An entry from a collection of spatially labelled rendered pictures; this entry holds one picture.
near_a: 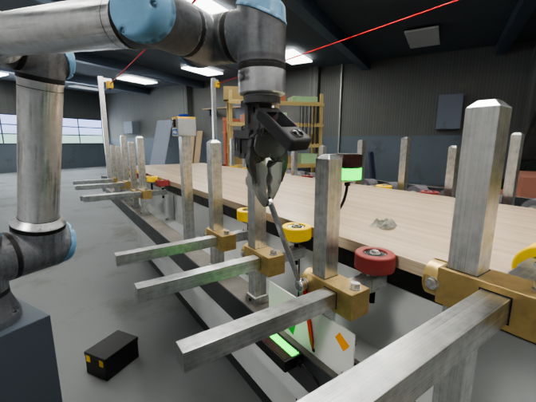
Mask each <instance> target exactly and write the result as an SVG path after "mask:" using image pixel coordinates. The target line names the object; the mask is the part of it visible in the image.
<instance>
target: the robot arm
mask: <svg viewBox="0 0 536 402"><path fill-rule="evenodd" d="M235 5H236V6H237V9H235V10H228V11H224V12H220V13H216V14H209V13H207V12H206V11H204V10H202V9H200V8H199V7H198V6H196V5H194V4H192V3H190V2H189V1H188V0H67V1H62V2H53V3H48V4H43V5H39V6H30V7H25V8H20V9H15V10H7V11H0V67H2V68H6V69H13V70H14V75H15V77H16V117H17V213H18V214H17V215H16V216H14V217H13V218H12V219H11V220H10V221H9V231H6V232H1V231H0V331H2V330H4V329H6V328H8V327H10V326H11V325H12V324H14V323H15V322H16V321H18V320H19V319H20V318H21V316H22V306H21V304H20V303H19V301H18V300H17V298H16V297H15V296H14V295H13V294H12V293H11V291H10V283H9V281H11V280H14V279H16V278H20V277H22V276H25V275H27V274H32V273H34V272H37V271H39V270H44V269H46V268H49V267H51V266H56V265H59V264H61V263H62V262H65V261H67V260H69V259H71V257H72V256H73V255H74V253H75V251H76V247H77V236H76V233H75V231H74V230H72V226H71V225H70V224H69V223H68V222H66V220H65V218H64V217H62V216H61V215H60V192H61V149H62V126H63V104H64V87H65V80H68V79H70V78H72V77H73V74H74V73H75V70H76V60H75V56H74V53H77V52H90V51H104V50H117V49H133V50H142V49H161V50H163V51H166V52H169V53H173V54H175V55H177V56H178V58H179V59H180V60H181V61H182V62H183V63H184V64H185V65H187V66H189V67H192V68H198V69H202V68H206V67H208V66H214V65H226V64H233V63H238V93H239V95H240V96H243V100H241V108H244V109H245V125H243V126H245V129H243V126H242V128H241V130H238V131H234V156H237V157H239V159H246V168H247V170H248V172H249V173H250V174H249V175H248V176H247V177H246V185H247V186H248V187H249V188H250V189H251V190H252V191H254V193H255V194H256V196H257V198H258V201H259V202H260V203H261V204H262V206H263V207H268V204H267V200H268V199H272V200H273V199H274V197H275V196H276V194H277V192H278V189H279V188H280V185H281V182H282V181H283V178H284V175H285V173H286V169H287V165H288V154H287V151H288V152H293V151H302V150H307V149H308V147H309V145H310V142H311V138H310V137H309V136H308V135H307V134H306V133H305V132H303V131H302V130H301V129H300V128H299V127H298V126H297V125H296V124H295V123H294V122H293V121H292V120H291V119H290V118H289V117H287V116H286V115H285V114H284V113H283V112H282V111H281V110H280V109H278V108H272V106H273V105H279V104H281V97H282V96H284V95H285V94H286V26H287V23H286V8H285V5H284V4H283V2H282V1H281V0H237V1H236V3H235ZM236 139H237V151H236ZM269 157H270V158H271V159H272V160H268V161H267V164H266V166H265V165H264V164H262V163H261V161H264V160H265V158H269Z"/></svg>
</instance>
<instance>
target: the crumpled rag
mask: <svg viewBox="0 0 536 402"><path fill-rule="evenodd" d="M369 226H371V227H379V228H380V229H381V230H382V229H392V228H393V227H395V226H397V224H396V222H395V221H394V220H393V219H388V218H385V219H384V220H383V219H381V220H379V219H378V218H376V219H375V220H374V222H373V223H370V224H369Z"/></svg>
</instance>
